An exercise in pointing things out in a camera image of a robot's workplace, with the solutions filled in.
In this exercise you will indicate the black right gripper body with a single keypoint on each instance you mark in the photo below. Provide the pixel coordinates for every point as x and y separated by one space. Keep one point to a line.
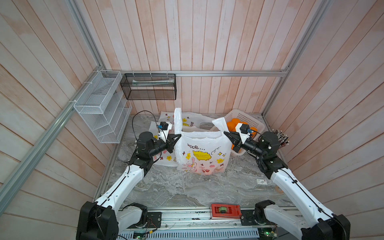
253 148

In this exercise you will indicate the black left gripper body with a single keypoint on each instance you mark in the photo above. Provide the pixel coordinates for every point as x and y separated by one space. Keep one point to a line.
159 146

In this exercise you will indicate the white printed bag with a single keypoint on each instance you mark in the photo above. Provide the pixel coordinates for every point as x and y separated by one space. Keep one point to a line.
165 158
189 119

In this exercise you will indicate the white plastic bag front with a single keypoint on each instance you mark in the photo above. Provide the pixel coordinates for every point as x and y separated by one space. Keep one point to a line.
203 153

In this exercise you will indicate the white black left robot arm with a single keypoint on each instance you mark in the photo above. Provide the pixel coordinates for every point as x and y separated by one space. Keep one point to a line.
105 218

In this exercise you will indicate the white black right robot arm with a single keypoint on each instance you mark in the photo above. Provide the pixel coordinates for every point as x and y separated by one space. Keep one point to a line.
317 221

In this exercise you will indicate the orange fruit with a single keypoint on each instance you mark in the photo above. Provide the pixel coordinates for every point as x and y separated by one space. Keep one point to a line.
232 124
254 130

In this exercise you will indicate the white printed bag back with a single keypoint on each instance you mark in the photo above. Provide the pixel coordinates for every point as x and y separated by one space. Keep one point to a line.
189 119

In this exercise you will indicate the red cup of pens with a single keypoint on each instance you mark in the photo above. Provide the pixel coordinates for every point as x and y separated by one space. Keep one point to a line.
282 138

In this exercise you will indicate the small white label card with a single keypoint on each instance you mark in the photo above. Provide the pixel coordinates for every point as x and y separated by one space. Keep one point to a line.
262 182

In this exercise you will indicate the red tape dispenser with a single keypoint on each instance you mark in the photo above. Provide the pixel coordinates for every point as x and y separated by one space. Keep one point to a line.
222 211

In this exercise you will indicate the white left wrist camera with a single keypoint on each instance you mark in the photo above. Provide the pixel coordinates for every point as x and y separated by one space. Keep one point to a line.
163 130

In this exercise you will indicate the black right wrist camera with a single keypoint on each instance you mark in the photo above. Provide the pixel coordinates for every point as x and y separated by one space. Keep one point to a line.
243 130

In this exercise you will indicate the black wire mesh basket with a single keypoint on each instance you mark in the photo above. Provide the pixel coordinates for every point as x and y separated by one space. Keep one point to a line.
149 86

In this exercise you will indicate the white wire mesh shelf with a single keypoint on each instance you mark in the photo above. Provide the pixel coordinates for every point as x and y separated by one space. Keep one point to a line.
103 107

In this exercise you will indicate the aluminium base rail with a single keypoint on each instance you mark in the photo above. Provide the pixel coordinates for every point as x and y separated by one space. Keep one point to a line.
197 223

